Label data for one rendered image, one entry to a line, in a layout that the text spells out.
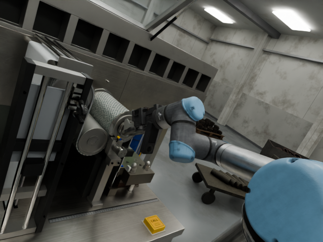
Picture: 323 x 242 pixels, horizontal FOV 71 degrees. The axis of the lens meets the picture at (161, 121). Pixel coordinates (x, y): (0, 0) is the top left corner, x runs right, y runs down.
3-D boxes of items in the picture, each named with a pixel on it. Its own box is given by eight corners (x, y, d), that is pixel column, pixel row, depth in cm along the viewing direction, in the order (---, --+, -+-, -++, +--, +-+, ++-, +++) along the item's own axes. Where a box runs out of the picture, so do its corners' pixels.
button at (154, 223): (152, 234, 94) (154, 230, 93) (142, 222, 98) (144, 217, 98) (163, 230, 99) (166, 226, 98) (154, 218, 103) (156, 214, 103)
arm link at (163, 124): (179, 127, 76) (163, 125, 70) (169, 130, 79) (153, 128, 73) (177, 106, 78) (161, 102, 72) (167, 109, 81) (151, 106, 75)
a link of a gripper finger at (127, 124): (121, 122, 92) (137, 116, 86) (122, 136, 90) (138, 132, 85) (115, 121, 89) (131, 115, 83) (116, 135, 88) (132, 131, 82)
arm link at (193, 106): (190, 116, 63) (191, 90, 66) (161, 124, 70) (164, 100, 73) (206, 126, 68) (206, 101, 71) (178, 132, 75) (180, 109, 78)
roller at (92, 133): (73, 155, 84) (83, 127, 81) (54, 123, 101) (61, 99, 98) (102, 155, 93) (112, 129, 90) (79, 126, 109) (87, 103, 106)
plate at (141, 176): (125, 185, 105) (130, 175, 104) (91, 141, 131) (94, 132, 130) (150, 182, 117) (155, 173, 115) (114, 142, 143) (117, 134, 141)
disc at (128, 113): (104, 142, 90) (116, 109, 86) (103, 141, 90) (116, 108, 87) (133, 143, 101) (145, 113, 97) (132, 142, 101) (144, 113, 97)
